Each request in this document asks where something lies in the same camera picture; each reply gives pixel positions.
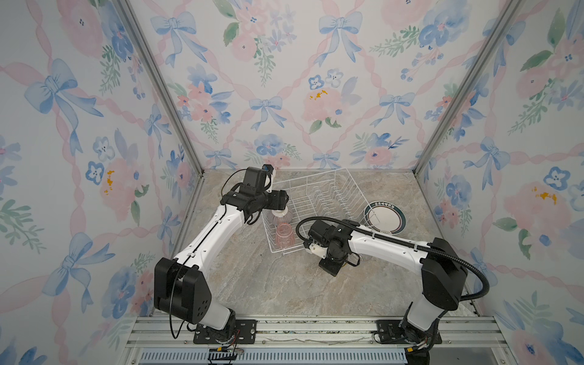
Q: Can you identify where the pink glass cup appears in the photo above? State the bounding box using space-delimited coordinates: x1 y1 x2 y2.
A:
275 223 295 249

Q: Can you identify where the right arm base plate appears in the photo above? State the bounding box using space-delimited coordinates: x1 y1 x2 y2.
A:
374 319 443 346

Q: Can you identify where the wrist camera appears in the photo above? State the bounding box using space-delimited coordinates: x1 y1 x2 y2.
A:
260 164 274 193
307 243 327 258

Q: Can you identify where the left aluminium corner post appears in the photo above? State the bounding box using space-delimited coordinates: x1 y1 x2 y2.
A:
111 0 204 176

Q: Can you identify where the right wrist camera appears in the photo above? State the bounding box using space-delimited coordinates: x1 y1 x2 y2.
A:
307 243 327 258

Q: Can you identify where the right aluminium corner post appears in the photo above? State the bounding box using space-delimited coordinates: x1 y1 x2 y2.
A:
412 0 526 176

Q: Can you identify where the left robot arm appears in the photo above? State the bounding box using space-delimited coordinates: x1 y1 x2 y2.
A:
153 164 289 342

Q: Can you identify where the aluminium corner post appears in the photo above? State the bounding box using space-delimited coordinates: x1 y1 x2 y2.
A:
412 0 526 176
111 0 204 176

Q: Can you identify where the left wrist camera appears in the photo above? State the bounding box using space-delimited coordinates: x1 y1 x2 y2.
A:
260 164 274 193

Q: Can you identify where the white wire dish rack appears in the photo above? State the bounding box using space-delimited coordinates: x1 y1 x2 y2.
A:
262 169 369 254

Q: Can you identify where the aluminium front rail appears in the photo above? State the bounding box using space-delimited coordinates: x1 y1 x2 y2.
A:
117 313 518 364

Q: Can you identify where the white ceramic bowl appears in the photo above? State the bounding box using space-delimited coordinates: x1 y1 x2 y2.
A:
269 208 293 222

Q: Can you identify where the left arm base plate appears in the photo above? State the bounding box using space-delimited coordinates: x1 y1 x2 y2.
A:
193 319 258 345

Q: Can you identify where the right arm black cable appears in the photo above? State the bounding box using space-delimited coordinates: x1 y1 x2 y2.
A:
295 216 491 303

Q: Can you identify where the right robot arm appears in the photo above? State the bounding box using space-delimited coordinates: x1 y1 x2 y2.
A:
297 217 468 344

